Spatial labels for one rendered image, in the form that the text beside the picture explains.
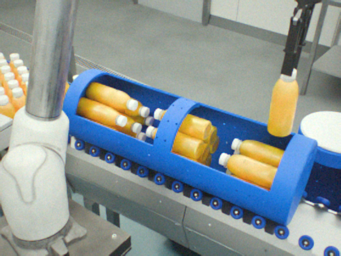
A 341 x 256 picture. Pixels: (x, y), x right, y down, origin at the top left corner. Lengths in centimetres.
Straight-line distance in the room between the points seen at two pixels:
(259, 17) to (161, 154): 384
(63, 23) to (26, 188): 41
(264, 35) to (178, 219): 378
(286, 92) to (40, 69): 67
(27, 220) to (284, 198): 70
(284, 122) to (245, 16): 395
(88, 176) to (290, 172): 82
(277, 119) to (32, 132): 69
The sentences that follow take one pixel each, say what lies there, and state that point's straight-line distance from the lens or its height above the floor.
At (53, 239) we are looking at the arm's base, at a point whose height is 109.
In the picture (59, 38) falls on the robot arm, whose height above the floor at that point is 155.
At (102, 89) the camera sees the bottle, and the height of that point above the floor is 119.
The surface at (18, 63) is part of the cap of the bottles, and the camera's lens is 204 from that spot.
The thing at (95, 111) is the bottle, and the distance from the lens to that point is 156.
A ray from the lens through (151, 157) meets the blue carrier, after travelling 140.
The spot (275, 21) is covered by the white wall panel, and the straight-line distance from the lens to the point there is 499.
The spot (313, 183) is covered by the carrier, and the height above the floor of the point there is 63.
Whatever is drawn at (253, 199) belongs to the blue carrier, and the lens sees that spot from 129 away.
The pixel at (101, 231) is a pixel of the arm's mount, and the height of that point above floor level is 105.
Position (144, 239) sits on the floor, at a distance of 257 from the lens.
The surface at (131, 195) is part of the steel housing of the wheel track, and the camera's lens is 161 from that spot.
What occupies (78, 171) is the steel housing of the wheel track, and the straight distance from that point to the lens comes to 173.
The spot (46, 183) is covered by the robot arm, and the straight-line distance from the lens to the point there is 108.
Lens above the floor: 198
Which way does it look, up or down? 35 degrees down
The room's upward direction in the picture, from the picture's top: 2 degrees clockwise
